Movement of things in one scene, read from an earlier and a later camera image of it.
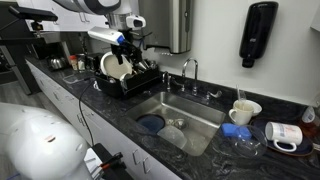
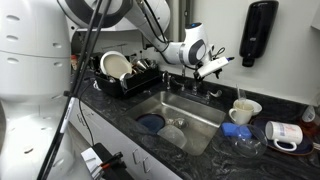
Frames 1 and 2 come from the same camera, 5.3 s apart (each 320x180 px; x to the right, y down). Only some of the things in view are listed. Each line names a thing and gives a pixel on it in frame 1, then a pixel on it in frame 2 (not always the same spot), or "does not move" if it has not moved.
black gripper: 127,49 to 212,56
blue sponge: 239,131 does not move
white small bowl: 257,107 does not move
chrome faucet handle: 213,95 does not move
